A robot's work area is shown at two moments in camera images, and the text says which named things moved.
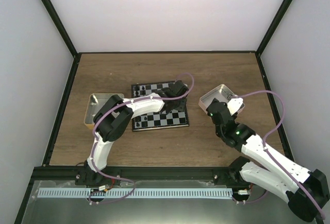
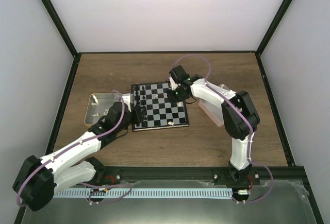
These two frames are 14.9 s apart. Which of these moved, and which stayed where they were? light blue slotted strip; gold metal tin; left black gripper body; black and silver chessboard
Moved: left black gripper body
Stayed: gold metal tin; black and silver chessboard; light blue slotted strip
